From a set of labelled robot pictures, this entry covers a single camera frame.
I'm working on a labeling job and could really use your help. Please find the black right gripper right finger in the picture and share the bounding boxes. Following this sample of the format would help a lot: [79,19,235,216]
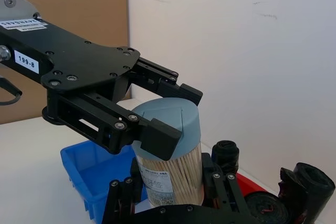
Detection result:
[201,152,249,212]

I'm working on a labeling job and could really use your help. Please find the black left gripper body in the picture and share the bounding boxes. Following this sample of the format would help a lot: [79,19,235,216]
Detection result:
[0,19,141,124]

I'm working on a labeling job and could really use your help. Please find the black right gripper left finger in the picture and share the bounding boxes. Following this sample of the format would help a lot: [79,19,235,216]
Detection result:
[102,157,152,224]

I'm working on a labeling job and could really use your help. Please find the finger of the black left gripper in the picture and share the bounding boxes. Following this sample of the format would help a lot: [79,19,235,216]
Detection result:
[128,57,203,106]
[59,91,182,161]

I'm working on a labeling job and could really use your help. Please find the grey-blue jar lid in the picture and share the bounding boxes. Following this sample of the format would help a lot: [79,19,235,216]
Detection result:
[131,97,202,162]

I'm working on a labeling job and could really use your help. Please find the clear toothpick jar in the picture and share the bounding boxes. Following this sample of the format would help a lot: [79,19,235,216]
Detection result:
[132,140,205,207]

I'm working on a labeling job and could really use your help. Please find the red plastic bin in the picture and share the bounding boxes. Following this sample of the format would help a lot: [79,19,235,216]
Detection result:
[235,172,279,198]

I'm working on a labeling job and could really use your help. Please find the small black bag roll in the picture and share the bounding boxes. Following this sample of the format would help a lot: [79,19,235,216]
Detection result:
[212,140,241,175]

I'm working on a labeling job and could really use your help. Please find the flat black bag roll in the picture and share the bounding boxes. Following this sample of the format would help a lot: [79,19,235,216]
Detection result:
[243,191,292,224]

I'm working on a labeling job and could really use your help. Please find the blue plastic bin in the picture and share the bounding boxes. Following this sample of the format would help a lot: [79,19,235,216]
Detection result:
[60,141,150,222]

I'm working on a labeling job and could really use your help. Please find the brown cardboard board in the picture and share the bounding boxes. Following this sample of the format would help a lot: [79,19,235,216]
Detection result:
[0,0,132,125]

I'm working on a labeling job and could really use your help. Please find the large black bag roll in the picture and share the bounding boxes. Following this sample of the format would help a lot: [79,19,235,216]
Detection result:
[278,163,336,224]

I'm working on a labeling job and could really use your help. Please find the thin dark robot cable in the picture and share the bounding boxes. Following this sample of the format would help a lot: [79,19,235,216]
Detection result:
[0,45,23,105]

